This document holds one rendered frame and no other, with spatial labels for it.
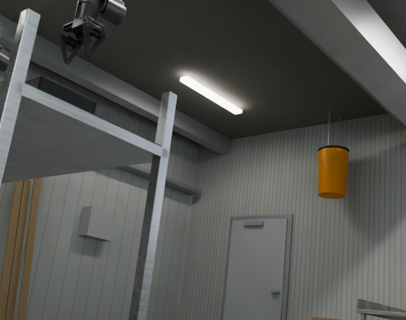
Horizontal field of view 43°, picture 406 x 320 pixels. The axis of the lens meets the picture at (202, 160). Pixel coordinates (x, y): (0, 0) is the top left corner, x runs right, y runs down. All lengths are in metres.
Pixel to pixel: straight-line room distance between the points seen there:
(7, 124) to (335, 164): 6.26
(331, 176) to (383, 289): 1.55
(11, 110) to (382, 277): 6.30
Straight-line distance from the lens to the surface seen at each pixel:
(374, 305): 5.41
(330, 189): 6.99
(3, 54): 1.95
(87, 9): 1.44
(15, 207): 6.67
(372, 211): 7.22
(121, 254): 7.89
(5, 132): 1.03
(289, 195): 7.86
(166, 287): 8.57
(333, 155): 7.10
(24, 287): 6.51
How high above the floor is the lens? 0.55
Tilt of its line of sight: 17 degrees up
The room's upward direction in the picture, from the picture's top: 7 degrees clockwise
